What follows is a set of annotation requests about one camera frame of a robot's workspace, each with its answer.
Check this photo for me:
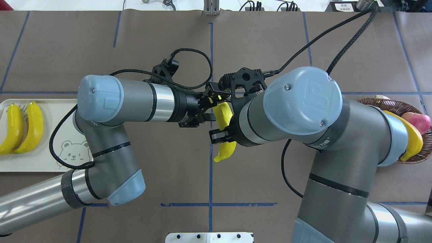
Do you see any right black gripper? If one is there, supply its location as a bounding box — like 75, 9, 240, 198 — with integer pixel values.
209, 89, 257, 144

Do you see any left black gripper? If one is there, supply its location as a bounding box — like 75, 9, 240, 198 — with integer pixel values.
177, 82, 231, 128

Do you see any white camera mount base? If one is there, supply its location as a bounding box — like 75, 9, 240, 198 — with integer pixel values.
165, 232, 254, 243

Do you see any black cable connector left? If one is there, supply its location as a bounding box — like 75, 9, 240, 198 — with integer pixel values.
239, 0, 265, 12

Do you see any black label box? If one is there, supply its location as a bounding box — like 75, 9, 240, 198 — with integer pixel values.
325, 0, 379, 12

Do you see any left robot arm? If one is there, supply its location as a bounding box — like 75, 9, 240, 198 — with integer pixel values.
0, 75, 216, 237

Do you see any white basket tag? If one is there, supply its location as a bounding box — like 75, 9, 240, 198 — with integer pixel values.
375, 95, 390, 100

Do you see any red pink apple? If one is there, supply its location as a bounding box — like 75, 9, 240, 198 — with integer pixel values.
401, 112, 431, 134

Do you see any aluminium frame post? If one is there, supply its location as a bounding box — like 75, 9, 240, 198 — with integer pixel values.
203, 0, 220, 16

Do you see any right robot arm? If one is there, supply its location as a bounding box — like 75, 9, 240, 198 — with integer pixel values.
210, 66, 431, 243

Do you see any black cable connector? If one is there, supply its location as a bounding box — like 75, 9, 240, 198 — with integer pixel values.
276, 0, 301, 12
239, 0, 265, 12

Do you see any yellow banana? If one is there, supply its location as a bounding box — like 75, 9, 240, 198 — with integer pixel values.
12, 101, 44, 154
213, 100, 237, 163
383, 110, 425, 166
0, 103, 25, 155

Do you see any brown wicker basket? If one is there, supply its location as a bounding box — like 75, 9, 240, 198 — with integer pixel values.
357, 98, 431, 167

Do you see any black cable connector right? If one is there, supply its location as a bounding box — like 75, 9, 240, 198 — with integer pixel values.
276, 0, 301, 12

